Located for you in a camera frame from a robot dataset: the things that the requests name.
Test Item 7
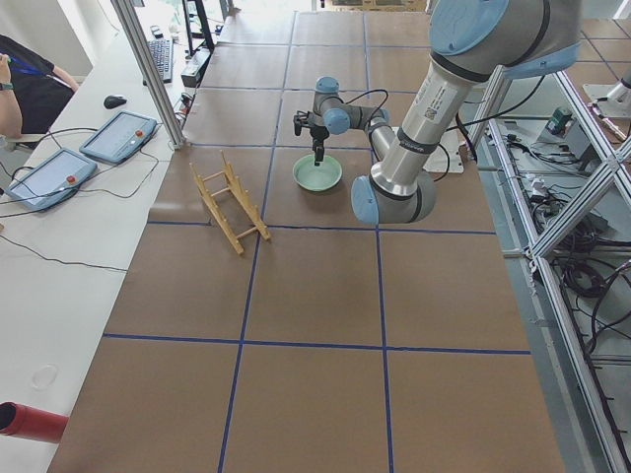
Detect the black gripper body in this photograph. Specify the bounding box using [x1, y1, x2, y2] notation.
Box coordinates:
[311, 124, 329, 145]

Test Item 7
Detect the light green round plate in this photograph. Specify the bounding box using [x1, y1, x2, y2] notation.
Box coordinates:
[293, 155, 342, 192]

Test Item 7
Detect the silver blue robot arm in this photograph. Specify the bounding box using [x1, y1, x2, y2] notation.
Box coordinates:
[294, 1, 583, 225]

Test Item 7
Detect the wooden dish rack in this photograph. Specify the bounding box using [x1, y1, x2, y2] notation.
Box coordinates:
[189, 151, 271, 255]

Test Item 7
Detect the black keyboard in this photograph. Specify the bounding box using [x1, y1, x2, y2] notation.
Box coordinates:
[147, 38, 174, 83]

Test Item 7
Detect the far blue teach pendant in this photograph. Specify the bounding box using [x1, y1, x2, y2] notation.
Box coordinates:
[79, 110, 158, 165]

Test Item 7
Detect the blue teach pendant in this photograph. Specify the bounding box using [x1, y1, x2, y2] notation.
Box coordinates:
[79, 110, 158, 165]
[6, 148, 97, 211]

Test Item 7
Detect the black computer mouse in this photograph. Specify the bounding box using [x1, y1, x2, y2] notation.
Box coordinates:
[103, 95, 127, 109]

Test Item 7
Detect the green power device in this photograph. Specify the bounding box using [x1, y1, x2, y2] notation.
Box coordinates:
[546, 106, 573, 135]

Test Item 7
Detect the near blue teach pendant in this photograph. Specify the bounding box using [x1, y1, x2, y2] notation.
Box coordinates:
[6, 148, 97, 211]

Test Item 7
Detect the person in black shirt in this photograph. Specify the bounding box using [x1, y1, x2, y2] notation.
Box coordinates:
[1, 35, 79, 138]

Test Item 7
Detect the red cylinder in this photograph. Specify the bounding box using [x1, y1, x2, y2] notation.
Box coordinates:
[1, 402, 68, 443]

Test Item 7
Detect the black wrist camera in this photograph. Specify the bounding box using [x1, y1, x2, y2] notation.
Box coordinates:
[293, 110, 312, 136]

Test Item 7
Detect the aluminium frame post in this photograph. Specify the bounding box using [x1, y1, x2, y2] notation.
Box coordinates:
[110, 0, 185, 150]

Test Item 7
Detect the black cable bundle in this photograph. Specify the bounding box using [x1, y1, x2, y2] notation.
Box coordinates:
[546, 216, 631, 356]

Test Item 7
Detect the aluminium frame rail right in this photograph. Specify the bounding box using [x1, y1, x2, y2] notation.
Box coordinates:
[477, 61, 630, 472]

